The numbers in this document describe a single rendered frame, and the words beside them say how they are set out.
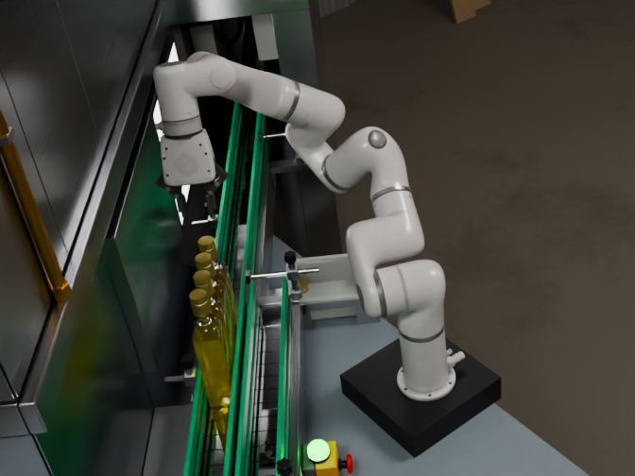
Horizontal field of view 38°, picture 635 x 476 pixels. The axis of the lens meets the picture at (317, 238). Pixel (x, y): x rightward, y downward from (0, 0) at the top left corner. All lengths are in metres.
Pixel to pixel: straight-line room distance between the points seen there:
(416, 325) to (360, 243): 0.20
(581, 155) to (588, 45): 1.11
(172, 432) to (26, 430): 0.62
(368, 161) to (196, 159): 0.35
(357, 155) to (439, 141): 2.53
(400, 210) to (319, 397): 0.50
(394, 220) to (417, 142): 2.57
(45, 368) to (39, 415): 0.07
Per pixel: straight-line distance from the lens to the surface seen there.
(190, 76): 1.76
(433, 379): 1.95
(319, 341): 2.22
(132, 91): 2.03
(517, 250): 3.67
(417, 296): 1.79
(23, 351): 1.34
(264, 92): 1.86
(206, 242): 1.90
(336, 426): 2.03
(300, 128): 1.91
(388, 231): 1.82
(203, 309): 1.77
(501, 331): 3.31
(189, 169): 1.80
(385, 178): 1.87
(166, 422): 1.94
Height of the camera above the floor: 2.25
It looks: 36 degrees down
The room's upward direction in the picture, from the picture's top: 9 degrees counter-clockwise
